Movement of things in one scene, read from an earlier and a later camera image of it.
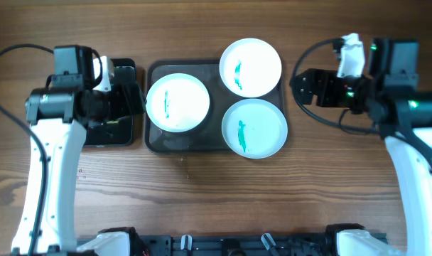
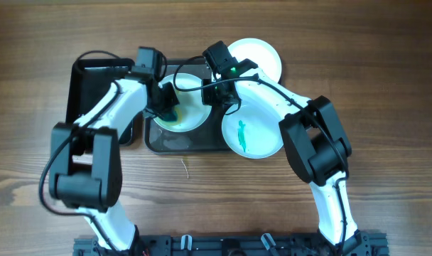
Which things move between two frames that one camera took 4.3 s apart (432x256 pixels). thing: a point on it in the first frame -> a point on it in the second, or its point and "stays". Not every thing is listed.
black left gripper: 123,108 -> 170,99
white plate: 254,129 stays
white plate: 177,102 stays
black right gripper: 326,84 -> 207,96
